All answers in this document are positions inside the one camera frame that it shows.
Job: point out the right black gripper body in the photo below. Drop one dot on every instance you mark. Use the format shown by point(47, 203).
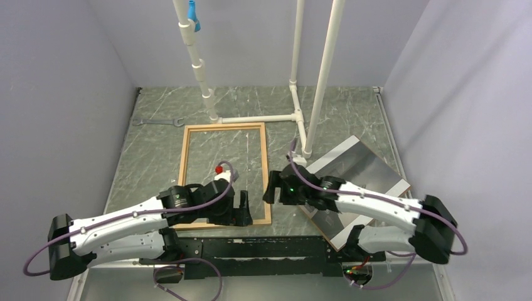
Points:
point(289, 197)

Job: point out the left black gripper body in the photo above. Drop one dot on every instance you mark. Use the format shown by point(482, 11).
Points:
point(223, 215)

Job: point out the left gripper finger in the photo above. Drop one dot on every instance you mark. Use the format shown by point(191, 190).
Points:
point(241, 217)
point(244, 201)

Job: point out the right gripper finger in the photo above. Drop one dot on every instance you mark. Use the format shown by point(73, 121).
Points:
point(274, 179)
point(269, 195)

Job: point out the glossy photo board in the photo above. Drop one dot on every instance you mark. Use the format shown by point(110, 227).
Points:
point(355, 162)

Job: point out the wooden picture frame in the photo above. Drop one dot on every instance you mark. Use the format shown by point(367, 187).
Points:
point(188, 130)

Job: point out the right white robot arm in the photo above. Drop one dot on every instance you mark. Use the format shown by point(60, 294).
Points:
point(424, 227)

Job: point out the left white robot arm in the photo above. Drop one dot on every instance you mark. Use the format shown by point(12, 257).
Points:
point(144, 231)

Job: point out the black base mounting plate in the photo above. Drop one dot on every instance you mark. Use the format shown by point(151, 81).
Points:
point(264, 256)

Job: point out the grey metal wrench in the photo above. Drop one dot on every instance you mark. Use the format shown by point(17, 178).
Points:
point(178, 122)

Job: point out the white PVC pipe stand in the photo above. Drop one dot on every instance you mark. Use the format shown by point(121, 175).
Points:
point(187, 27)

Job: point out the blue nozzle on pipe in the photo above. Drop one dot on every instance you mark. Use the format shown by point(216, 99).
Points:
point(193, 16)

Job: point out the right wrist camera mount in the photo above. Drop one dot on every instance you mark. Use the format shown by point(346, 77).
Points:
point(297, 159)

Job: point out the aluminium rail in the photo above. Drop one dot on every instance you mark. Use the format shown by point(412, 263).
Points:
point(383, 278)

